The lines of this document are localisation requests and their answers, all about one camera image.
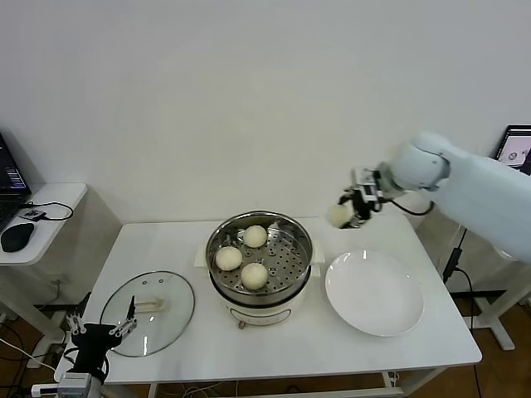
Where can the white steamed baozi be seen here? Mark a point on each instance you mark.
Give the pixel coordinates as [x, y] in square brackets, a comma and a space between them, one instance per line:
[228, 258]
[337, 215]
[254, 275]
[254, 236]

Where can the black computer mouse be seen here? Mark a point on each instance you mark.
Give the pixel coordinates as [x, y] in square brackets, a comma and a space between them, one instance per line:
[17, 237]

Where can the stainless steel steamer basket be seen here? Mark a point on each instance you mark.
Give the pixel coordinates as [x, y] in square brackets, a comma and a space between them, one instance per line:
[286, 257]

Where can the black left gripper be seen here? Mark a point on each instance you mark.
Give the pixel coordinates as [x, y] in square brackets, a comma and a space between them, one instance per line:
[91, 346]

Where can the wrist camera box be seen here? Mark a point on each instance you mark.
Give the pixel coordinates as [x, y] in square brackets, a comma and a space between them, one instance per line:
[369, 190]
[76, 385]

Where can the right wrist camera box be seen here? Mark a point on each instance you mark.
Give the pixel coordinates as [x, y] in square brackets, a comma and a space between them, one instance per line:
[369, 190]

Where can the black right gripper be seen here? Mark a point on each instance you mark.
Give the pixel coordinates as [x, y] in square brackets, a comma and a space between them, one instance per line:
[363, 209]

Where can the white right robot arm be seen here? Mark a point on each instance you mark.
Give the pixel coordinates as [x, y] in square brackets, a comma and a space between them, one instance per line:
[477, 182]

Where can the white wall socket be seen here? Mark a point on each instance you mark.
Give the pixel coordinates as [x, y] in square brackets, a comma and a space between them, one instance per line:
[60, 280]

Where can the small black usb hub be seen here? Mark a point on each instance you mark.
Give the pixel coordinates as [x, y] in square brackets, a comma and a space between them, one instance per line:
[32, 214]

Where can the black laptop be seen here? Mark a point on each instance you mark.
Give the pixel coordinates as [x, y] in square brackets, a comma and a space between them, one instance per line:
[10, 199]

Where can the white round plate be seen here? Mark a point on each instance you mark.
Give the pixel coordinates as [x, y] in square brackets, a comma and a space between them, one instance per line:
[373, 294]

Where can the white table frame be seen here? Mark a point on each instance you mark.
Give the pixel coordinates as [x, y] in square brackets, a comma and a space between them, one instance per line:
[392, 379]

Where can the cream electric cooker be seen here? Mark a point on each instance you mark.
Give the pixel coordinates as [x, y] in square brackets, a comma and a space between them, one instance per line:
[265, 315]

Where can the white side table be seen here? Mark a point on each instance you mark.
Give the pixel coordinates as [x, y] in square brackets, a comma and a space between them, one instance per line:
[493, 319]
[62, 190]

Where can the grey laptop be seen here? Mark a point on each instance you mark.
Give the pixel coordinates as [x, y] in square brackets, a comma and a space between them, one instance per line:
[516, 143]

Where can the glass pot lid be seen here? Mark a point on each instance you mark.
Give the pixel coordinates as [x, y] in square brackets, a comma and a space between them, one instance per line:
[174, 298]

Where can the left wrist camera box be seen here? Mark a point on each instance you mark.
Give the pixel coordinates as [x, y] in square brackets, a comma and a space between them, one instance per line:
[76, 385]

